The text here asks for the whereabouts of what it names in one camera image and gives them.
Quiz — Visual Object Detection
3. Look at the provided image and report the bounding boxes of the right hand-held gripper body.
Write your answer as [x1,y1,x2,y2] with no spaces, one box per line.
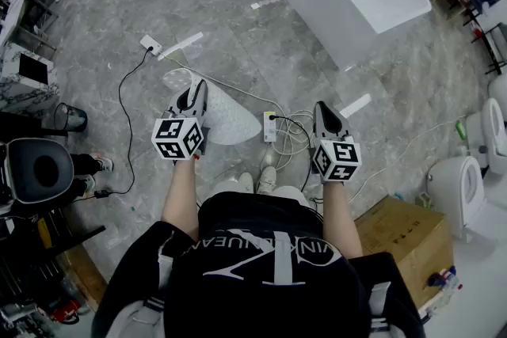
[310,135,363,184]

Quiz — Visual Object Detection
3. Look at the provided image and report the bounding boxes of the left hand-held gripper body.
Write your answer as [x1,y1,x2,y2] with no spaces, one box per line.
[151,106,211,163]

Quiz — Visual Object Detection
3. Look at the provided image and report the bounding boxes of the white bath mat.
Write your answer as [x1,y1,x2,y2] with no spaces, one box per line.
[161,68,263,146]

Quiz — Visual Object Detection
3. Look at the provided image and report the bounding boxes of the person's right forearm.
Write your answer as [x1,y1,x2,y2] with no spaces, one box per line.
[322,180,364,259]

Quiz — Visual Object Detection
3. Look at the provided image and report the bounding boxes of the person's left forearm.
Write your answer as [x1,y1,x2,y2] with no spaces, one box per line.
[161,158,200,241]

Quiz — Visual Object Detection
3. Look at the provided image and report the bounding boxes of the white power strip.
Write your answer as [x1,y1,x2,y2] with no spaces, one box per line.
[263,110,278,144]

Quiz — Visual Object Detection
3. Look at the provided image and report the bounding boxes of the white square socket box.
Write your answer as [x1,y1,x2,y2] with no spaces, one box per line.
[139,34,163,56]

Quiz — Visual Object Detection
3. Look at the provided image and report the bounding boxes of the person's right white shoe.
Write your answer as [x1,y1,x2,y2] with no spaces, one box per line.
[256,165,277,195]

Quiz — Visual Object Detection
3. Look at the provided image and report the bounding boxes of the person's white shoe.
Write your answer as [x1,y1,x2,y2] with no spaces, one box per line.
[237,172,254,194]
[256,165,277,195]

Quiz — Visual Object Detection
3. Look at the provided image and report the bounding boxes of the person's left white shoe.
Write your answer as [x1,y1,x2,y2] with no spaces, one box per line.
[237,172,254,194]

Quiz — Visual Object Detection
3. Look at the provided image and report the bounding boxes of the brown cardboard box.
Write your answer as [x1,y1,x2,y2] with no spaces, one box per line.
[353,195,456,309]

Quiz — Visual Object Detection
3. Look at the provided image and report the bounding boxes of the person's black shirt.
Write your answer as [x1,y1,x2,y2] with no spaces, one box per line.
[93,192,427,338]

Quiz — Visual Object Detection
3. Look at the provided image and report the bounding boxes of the black mesh waste bin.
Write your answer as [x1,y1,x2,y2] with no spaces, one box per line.
[52,102,89,132]

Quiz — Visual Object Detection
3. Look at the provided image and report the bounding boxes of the black round seat chair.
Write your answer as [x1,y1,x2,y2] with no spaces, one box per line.
[4,137,75,206]

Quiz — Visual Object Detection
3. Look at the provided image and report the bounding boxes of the marble-pattern cabinet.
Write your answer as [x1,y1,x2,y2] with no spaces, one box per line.
[0,42,59,112]

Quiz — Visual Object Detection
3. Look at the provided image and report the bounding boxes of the small coloured bottles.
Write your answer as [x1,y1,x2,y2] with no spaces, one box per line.
[426,266,463,291]

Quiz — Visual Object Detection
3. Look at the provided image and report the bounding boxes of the black metal rack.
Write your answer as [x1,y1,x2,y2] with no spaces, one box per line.
[0,204,107,313]

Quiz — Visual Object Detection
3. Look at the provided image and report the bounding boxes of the white table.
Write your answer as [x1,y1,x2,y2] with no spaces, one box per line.
[0,0,29,49]

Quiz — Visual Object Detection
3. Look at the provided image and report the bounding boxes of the red canister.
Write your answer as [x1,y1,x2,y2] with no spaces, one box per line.
[50,298,82,325]

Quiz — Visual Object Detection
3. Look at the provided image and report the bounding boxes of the black plug cable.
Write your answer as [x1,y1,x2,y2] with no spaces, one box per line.
[272,114,318,193]

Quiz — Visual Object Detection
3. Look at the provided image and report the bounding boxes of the white cable bundle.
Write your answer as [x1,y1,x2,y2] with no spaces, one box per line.
[259,109,318,172]

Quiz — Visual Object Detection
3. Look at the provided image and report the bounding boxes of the long white cable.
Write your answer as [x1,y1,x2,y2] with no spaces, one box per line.
[161,54,286,116]

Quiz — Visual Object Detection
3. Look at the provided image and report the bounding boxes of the long thin black cable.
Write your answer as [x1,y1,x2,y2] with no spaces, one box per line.
[103,47,154,196]

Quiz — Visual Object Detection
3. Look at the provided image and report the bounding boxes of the thin white cable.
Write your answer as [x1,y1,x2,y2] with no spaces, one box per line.
[347,116,471,205]

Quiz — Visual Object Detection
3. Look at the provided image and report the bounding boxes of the black frame chair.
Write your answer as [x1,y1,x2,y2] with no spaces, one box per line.
[470,21,507,76]

